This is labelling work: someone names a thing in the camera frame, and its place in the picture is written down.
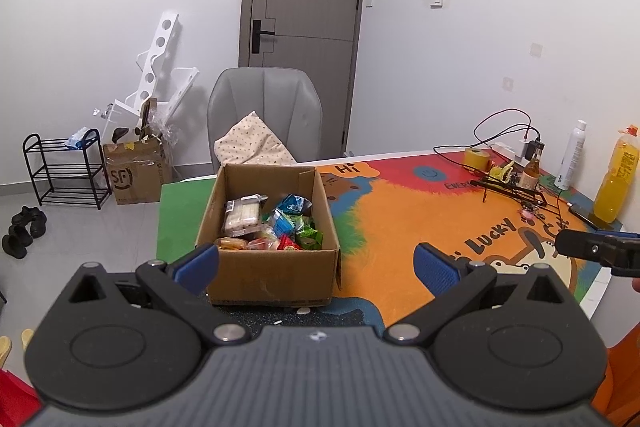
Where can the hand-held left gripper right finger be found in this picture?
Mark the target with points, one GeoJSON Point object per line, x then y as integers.
{"type": "Point", "coordinates": [437, 269]}

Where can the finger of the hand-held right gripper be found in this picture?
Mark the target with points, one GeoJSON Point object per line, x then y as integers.
{"type": "Point", "coordinates": [580, 244]}
{"type": "Point", "coordinates": [620, 234]}

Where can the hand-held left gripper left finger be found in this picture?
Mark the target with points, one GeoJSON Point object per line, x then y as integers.
{"type": "Point", "coordinates": [197, 267]}

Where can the long clear biscuit packet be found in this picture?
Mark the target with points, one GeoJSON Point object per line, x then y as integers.
{"type": "Point", "coordinates": [231, 244]}

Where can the clear sandwich bread packet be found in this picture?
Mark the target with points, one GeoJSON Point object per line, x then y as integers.
{"type": "Point", "coordinates": [242, 217]}

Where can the brown cardboard box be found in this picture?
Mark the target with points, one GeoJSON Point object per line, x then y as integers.
{"type": "Point", "coordinates": [270, 277]}

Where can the bright green snack packet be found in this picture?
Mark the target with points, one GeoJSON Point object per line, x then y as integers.
{"type": "Point", "coordinates": [309, 237]}

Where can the black smartphone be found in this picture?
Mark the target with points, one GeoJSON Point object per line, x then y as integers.
{"type": "Point", "coordinates": [582, 214]}

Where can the orange juice bottle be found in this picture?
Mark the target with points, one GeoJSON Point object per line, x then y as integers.
{"type": "Point", "coordinates": [615, 187]}

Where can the colourful cartoon cat mat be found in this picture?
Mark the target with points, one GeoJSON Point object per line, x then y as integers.
{"type": "Point", "coordinates": [400, 227]}

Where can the brown glass bottle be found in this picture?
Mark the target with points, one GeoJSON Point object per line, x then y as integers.
{"type": "Point", "coordinates": [529, 177]}

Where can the white spray bottle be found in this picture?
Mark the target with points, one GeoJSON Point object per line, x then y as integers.
{"type": "Point", "coordinates": [570, 157]}

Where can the small taped cardboard box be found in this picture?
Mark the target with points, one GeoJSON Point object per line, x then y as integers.
{"type": "Point", "coordinates": [140, 177]}

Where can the black charger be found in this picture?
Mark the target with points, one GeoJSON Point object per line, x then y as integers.
{"type": "Point", "coordinates": [527, 151]}

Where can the yellow toy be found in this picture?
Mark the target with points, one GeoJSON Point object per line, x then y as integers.
{"type": "Point", "coordinates": [500, 172]}

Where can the yellow tape roll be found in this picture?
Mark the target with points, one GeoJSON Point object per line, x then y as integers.
{"type": "Point", "coordinates": [477, 159]}

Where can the white power strip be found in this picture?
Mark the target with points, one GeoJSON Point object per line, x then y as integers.
{"type": "Point", "coordinates": [502, 149]}

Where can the cream polka dot cushion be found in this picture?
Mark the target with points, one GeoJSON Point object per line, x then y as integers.
{"type": "Point", "coordinates": [250, 142]}

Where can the orange seat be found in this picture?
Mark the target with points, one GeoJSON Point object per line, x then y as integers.
{"type": "Point", "coordinates": [622, 382]}

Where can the black metal shoe rack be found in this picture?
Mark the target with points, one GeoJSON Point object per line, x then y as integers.
{"type": "Point", "coordinates": [65, 199]}

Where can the black shoe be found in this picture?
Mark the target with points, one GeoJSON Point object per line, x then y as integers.
{"type": "Point", "coordinates": [16, 243]}
{"type": "Point", "coordinates": [30, 222]}

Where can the blue white packet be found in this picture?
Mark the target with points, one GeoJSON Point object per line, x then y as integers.
{"type": "Point", "coordinates": [76, 139]}

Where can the grey padded chair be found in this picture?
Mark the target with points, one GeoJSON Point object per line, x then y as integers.
{"type": "Point", "coordinates": [280, 107]}

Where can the pale wooden piece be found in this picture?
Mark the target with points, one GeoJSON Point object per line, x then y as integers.
{"type": "Point", "coordinates": [4, 352]}

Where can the red bag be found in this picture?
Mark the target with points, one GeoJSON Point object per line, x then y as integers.
{"type": "Point", "coordinates": [15, 399]}

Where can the white perforated rack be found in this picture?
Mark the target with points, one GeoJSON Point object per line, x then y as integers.
{"type": "Point", "coordinates": [162, 37]}

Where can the grey door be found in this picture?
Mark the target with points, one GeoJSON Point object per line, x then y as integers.
{"type": "Point", "coordinates": [305, 7]}

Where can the white wall plate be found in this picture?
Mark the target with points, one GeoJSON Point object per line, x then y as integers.
{"type": "Point", "coordinates": [536, 49]}
{"type": "Point", "coordinates": [508, 84]}

